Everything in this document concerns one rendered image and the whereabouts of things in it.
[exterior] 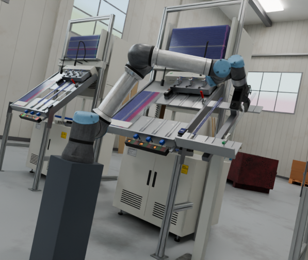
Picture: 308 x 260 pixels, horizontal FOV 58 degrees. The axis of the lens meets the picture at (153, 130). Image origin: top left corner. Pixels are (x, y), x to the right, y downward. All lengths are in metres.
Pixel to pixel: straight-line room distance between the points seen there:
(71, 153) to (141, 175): 1.06
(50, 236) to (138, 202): 1.06
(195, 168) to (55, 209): 1.04
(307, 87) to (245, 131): 2.79
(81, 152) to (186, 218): 1.06
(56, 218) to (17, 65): 5.18
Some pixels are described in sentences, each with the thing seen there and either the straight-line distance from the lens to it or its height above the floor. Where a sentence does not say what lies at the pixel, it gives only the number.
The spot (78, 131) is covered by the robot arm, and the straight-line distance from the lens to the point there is 1.30.
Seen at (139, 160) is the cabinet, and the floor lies 0.50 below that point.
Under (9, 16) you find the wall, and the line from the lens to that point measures 6.33.
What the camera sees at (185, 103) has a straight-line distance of 2.08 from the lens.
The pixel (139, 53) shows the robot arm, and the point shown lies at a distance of 1.31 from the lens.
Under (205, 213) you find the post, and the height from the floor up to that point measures 0.34.
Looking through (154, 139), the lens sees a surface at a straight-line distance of 1.83.
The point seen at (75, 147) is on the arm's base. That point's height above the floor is 0.61.
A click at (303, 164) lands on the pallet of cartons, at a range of 9.96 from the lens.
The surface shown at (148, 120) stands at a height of 0.82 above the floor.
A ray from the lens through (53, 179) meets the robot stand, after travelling 1.35.
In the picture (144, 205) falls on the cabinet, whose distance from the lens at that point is 2.25.
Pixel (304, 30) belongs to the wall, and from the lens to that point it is 12.55.
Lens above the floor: 0.75
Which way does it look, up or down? level
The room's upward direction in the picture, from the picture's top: 12 degrees clockwise
